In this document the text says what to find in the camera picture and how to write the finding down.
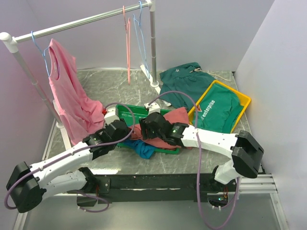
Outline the salmon red t shirt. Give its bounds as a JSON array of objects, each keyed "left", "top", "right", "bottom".
[{"left": 131, "top": 107, "right": 189, "bottom": 149}]

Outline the green plastic tray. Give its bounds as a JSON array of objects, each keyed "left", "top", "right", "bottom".
[{"left": 116, "top": 104, "right": 179, "bottom": 155}]

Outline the pink t shirt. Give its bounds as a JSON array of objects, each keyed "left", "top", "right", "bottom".
[{"left": 48, "top": 39, "right": 105, "bottom": 145}]

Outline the blue t shirt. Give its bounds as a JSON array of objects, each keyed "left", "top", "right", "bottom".
[{"left": 123, "top": 139, "right": 157, "bottom": 160}]

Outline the green enterprise t shirt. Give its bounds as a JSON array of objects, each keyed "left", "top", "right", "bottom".
[{"left": 193, "top": 83, "right": 243, "bottom": 134}]

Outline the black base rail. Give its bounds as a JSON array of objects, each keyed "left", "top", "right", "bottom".
[{"left": 66, "top": 173, "right": 240, "bottom": 204}]

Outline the pink wire hanger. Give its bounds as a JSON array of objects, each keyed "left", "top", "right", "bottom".
[{"left": 122, "top": 6, "right": 130, "bottom": 85}]

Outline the empty blue wire hanger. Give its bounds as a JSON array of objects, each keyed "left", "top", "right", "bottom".
[{"left": 133, "top": 1, "right": 150, "bottom": 79}]

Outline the white clothes rack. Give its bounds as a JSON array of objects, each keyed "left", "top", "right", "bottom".
[{"left": 0, "top": 0, "right": 161, "bottom": 150}]

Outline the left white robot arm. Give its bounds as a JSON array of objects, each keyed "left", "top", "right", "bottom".
[{"left": 4, "top": 119, "right": 131, "bottom": 213}]

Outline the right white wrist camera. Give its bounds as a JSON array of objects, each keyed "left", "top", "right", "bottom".
[{"left": 144, "top": 103, "right": 160, "bottom": 115}]

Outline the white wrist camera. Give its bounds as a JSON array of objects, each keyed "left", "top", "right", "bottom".
[
  {"left": 104, "top": 107, "right": 119, "bottom": 125},
  {"left": 144, "top": 103, "right": 160, "bottom": 115}
]

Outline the blue hanger with pink shirt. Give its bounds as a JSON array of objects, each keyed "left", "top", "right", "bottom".
[{"left": 30, "top": 31, "right": 52, "bottom": 77}]

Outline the dark green garment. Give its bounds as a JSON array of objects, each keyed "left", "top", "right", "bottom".
[{"left": 160, "top": 62, "right": 215, "bottom": 110}]

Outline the yellow plastic tray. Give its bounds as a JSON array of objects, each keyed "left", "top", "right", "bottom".
[{"left": 188, "top": 80, "right": 251, "bottom": 132}]

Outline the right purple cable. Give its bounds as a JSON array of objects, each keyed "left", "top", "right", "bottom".
[{"left": 146, "top": 90, "right": 240, "bottom": 230}]

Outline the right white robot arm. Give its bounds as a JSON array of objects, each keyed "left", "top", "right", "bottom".
[{"left": 139, "top": 112, "right": 264, "bottom": 191}]

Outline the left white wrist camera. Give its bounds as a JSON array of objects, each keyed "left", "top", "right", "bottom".
[{"left": 104, "top": 107, "right": 119, "bottom": 125}]

